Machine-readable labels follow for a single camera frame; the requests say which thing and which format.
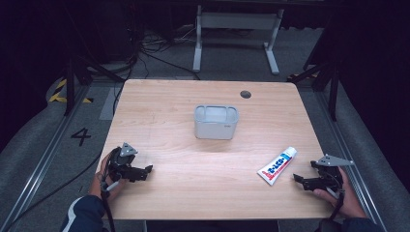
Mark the grey metal floor rail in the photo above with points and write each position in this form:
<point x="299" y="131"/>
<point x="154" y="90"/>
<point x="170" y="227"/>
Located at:
<point x="348" y="145"/>
<point x="42" y="161"/>

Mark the grey floor plate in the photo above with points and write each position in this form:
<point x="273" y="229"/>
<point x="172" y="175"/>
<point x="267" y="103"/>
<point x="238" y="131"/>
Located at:
<point x="109" y="104"/>

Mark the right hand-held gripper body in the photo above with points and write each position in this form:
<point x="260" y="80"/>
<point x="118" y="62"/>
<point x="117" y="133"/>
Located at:
<point x="330" y="177"/>

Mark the person's right hand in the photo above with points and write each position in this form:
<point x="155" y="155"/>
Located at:
<point x="349" y="201"/>

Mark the white plastic container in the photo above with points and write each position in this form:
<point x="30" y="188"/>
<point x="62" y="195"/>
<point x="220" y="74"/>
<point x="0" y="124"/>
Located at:
<point x="215" y="127"/>

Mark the white toothpaste tube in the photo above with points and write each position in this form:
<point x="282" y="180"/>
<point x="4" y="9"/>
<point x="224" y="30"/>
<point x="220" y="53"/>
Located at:
<point x="277" y="166"/>

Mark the person's left hand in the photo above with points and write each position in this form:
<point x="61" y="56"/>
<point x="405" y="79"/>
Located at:
<point x="100" y="180"/>

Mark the yellow black floor tape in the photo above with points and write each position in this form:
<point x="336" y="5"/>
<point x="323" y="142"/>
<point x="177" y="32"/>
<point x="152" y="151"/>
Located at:
<point x="58" y="96"/>

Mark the black tripod stand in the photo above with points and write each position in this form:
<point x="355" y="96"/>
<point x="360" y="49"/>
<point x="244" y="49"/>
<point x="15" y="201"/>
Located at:
<point x="333" y="93"/>
<point x="70" y="83"/>

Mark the grey metal desk frame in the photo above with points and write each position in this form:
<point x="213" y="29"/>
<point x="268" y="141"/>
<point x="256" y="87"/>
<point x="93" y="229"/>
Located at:
<point x="238" y="21"/>

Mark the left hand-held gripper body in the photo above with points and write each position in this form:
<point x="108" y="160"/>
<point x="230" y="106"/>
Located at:
<point x="121" y="164"/>

